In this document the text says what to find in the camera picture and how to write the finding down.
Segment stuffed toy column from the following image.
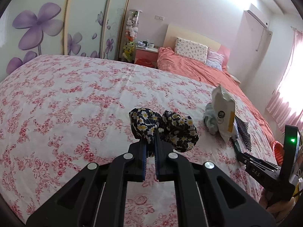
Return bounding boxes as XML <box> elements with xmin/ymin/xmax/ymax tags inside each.
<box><xmin>121</xmin><ymin>9</ymin><xmax>142</xmax><ymax>63</ymax></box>

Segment red plastic laundry basket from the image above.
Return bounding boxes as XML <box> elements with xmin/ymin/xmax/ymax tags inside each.
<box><xmin>271</xmin><ymin>140</ymin><xmax>284</xmax><ymax>166</ymax></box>

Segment white air conditioner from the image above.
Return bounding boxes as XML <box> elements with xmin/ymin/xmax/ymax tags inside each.
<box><xmin>247</xmin><ymin>4</ymin><xmax>270</xmax><ymax>29</ymax></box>

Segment floral white pillow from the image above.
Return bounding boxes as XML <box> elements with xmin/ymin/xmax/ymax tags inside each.
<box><xmin>174</xmin><ymin>37</ymin><xmax>208</xmax><ymax>63</ymax></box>

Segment black polka dot cloth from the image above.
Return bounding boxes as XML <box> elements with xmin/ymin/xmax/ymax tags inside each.
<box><xmin>235</xmin><ymin>116</ymin><xmax>252</xmax><ymax>151</ymax></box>

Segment black daisy scrunchie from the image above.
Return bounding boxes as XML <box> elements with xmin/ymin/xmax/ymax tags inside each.
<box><xmin>129</xmin><ymin>108</ymin><xmax>199</xmax><ymax>157</ymax></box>

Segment grey sock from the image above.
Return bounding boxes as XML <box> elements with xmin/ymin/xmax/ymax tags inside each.
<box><xmin>203</xmin><ymin>103</ymin><xmax>218</xmax><ymax>135</ymax></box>

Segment sliding wardrobe with purple flowers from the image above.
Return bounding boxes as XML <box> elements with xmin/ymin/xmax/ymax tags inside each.
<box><xmin>1</xmin><ymin>0</ymin><xmax>128</xmax><ymax>78</ymax></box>

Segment beige pink headboard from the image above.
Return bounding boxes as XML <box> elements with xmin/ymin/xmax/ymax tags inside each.
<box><xmin>163</xmin><ymin>24</ymin><xmax>230</xmax><ymax>67</ymax></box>

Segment pink floral tablecloth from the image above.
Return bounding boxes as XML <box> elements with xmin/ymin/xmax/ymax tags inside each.
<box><xmin>1</xmin><ymin>55</ymin><xmax>274</xmax><ymax>223</ymax></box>

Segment bed with salmon duvet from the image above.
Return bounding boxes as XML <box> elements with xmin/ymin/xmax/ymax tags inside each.
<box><xmin>157</xmin><ymin>47</ymin><xmax>275</xmax><ymax>144</ymax></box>

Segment pink striped pillow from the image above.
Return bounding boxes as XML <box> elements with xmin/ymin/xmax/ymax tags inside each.
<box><xmin>205</xmin><ymin>49</ymin><xmax>225</xmax><ymax>71</ymax></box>

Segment pink left nightstand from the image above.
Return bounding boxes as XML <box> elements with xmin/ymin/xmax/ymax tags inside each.
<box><xmin>134</xmin><ymin>47</ymin><xmax>158</xmax><ymax>68</ymax></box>

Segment wall power socket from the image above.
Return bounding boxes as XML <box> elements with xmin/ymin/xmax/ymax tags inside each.
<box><xmin>155</xmin><ymin>15</ymin><xmax>164</xmax><ymax>21</ymax></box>

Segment yellow white snack bag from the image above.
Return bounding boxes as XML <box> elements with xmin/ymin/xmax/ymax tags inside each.
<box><xmin>212</xmin><ymin>85</ymin><xmax>235</xmax><ymax>143</ymax></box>

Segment pink window curtain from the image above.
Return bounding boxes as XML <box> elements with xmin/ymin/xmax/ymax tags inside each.
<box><xmin>266</xmin><ymin>29</ymin><xmax>302</xmax><ymax>131</ymax></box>

